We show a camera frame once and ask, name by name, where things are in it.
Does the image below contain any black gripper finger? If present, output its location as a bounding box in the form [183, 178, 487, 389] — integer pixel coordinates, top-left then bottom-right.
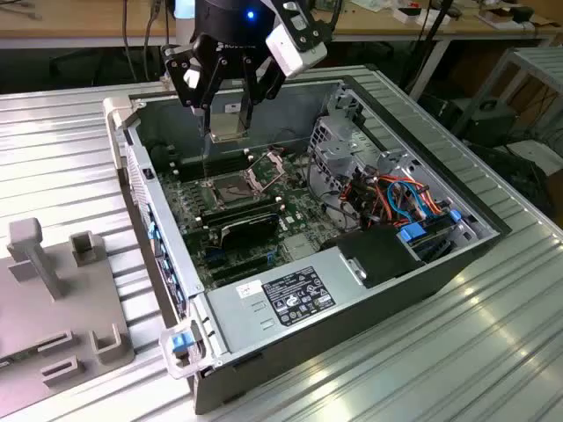
[161, 42, 224, 132]
[239, 52, 288, 131]

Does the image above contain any silver CPU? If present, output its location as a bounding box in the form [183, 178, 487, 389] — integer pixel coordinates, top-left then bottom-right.
[208, 103, 248, 145]

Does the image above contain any CPU socket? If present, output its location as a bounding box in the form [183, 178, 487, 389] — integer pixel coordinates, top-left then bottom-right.
[209, 174, 254, 208]

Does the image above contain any black office chair base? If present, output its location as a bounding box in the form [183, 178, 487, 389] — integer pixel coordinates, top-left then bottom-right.
[47, 43, 149, 87]

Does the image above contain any wooden desk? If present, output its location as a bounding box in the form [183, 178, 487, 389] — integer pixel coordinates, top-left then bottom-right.
[0, 0, 563, 103]

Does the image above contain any black RAM stick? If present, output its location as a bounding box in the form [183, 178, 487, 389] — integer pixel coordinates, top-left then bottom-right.
[205, 202, 282, 229]
[201, 198, 274, 221]
[173, 151, 247, 175]

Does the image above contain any metal drive cage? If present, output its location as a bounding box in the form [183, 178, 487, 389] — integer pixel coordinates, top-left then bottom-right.
[307, 81, 369, 188]

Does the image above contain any green motherboard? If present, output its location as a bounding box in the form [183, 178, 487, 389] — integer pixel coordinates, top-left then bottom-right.
[156, 149, 326, 291]

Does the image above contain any black graphics card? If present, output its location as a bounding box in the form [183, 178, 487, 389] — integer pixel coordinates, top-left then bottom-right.
[218, 212, 282, 251]

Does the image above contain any white box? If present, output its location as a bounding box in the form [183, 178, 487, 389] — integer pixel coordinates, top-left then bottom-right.
[392, 4, 450, 26]

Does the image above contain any black plastic shroud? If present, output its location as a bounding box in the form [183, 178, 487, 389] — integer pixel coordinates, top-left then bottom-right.
[319, 227, 427, 290]

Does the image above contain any hard disk in blue carrier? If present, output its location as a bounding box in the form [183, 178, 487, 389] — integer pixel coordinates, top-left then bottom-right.
[395, 209, 463, 266]

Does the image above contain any grey power supply unit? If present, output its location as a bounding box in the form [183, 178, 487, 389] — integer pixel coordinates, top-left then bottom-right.
[202, 244, 369, 358]

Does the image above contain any black equipment box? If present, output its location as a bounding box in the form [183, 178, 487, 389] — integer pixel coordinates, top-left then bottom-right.
[465, 98, 519, 149]

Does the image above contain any blue case latch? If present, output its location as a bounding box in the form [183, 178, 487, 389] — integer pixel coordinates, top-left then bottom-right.
[170, 332, 195, 354]

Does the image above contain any grey open PC case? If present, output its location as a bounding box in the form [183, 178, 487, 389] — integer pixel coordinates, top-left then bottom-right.
[101, 74, 514, 417]

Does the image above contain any small black desk item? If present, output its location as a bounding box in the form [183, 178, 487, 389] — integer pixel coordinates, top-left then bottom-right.
[513, 4, 537, 24]

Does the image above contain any grey parts rack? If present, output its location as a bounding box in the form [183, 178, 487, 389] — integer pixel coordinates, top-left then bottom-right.
[0, 217, 135, 388]

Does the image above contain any green RAM stick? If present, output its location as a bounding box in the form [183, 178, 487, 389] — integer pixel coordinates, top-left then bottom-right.
[0, 346, 39, 368]

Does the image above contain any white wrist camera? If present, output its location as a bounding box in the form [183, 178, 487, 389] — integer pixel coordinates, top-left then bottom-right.
[265, 0, 332, 81]

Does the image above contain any orange wire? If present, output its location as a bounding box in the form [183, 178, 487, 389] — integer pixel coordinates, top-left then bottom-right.
[342, 174, 446, 221]

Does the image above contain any blue wire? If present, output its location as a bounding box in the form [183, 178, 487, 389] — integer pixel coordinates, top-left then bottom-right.
[385, 177, 431, 223]

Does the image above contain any grey metal frame table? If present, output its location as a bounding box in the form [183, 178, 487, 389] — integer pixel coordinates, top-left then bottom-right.
[450, 46, 563, 177]

